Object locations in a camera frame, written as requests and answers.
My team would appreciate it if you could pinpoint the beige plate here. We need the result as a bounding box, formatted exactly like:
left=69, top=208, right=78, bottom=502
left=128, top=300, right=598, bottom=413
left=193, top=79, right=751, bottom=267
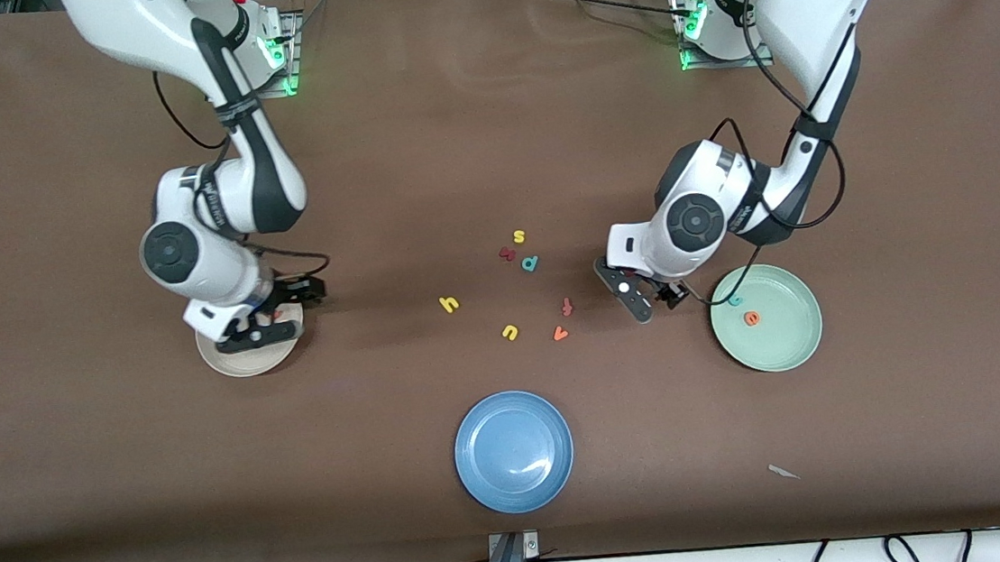
left=194, top=309, right=309, bottom=382

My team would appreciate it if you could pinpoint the pale green plate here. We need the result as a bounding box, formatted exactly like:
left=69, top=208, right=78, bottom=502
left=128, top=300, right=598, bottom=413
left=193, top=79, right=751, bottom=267
left=705, top=259, right=827, bottom=378

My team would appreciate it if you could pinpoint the blue plate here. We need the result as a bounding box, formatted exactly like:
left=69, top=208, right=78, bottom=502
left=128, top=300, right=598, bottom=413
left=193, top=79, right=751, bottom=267
left=449, top=385, right=580, bottom=519

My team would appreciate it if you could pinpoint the brown table cover sheet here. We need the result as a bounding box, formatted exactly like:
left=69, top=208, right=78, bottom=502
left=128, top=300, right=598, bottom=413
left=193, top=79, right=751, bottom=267
left=0, top=0, right=1000, bottom=562

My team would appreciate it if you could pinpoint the black right arm wrist cable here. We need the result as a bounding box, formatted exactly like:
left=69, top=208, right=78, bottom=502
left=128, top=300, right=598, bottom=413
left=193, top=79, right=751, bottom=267
left=243, top=237, right=334, bottom=290

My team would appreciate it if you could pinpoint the black right arm base cable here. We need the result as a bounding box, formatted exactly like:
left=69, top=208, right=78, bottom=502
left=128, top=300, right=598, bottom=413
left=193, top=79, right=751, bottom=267
left=151, top=65, right=234, bottom=156

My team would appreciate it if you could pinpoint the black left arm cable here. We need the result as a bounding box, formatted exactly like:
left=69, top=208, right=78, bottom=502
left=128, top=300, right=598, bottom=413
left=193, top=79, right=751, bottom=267
left=693, top=0, right=851, bottom=238

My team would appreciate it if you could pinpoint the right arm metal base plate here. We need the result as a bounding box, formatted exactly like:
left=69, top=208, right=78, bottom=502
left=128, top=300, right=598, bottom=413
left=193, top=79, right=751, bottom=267
left=246, top=9, right=304, bottom=101

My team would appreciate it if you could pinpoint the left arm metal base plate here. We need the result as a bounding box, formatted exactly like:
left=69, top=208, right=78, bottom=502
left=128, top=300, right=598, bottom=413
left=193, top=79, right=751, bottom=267
left=678, top=31, right=776, bottom=74

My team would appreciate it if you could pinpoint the black cable across table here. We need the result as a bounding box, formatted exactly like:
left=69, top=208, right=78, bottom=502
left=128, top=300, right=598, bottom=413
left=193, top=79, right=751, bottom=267
left=541, top=0, right=691, bottom=32

